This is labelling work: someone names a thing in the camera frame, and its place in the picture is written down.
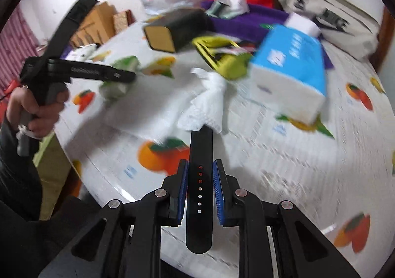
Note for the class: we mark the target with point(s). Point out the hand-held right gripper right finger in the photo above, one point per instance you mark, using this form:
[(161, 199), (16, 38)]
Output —
[(218, 191)]

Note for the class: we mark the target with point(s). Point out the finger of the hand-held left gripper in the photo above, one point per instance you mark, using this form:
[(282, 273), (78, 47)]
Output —
[(71, 25), (122, 75)]

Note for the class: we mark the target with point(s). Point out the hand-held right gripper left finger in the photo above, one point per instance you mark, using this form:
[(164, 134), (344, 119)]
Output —
[(182, 191)]

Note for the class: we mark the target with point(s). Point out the green tissue packet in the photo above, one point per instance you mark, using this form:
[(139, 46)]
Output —
[(115, 90)]

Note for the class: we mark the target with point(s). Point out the white cloth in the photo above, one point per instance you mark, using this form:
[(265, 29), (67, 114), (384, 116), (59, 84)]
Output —
[(206, 102)]

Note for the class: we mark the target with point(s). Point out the yellow-green cloth pouch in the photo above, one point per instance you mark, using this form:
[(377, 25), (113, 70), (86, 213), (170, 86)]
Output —
[(228, 65)]

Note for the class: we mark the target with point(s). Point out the small red printed sachet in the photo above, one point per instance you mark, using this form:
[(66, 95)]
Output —
[(231, 49)]

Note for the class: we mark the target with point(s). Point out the purple cloth tray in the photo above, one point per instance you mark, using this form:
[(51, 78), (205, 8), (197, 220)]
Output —
[(247, 25)]

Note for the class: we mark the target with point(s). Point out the white sponge block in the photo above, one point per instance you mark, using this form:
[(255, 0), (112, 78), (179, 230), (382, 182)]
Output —
[(304, 23)]

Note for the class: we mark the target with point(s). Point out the person's left forearm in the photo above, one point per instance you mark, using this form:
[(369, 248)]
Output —
[(18, 173)]

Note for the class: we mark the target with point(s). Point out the person's left hand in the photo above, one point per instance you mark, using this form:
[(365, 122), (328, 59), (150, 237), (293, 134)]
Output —
[(21, 105)]

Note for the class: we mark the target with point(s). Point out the wooden headboard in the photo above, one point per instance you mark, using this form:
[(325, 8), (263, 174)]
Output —
[(92, 23)]

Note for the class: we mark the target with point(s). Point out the white dotted pillow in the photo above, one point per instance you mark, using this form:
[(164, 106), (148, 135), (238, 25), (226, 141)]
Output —
[(81, 51)]

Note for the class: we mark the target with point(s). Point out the pink striped cloth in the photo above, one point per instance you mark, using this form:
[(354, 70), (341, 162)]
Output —
[(18, 46)]

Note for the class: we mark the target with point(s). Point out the brown patterned book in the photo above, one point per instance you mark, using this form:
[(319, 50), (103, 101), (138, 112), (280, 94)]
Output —
[(122, 22)]

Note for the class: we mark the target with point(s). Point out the dark green rectangular box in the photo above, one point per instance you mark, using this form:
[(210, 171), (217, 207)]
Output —
[(182, 28)]

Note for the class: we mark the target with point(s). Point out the light green bedsheet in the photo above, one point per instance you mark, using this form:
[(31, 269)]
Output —
[(51, 173)]

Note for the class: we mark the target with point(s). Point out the blue tissue pack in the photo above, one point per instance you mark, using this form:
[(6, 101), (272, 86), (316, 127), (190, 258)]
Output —
[(287, 74)]

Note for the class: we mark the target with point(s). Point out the grey waist bag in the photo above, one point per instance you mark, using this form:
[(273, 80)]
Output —
[(333, 16)]

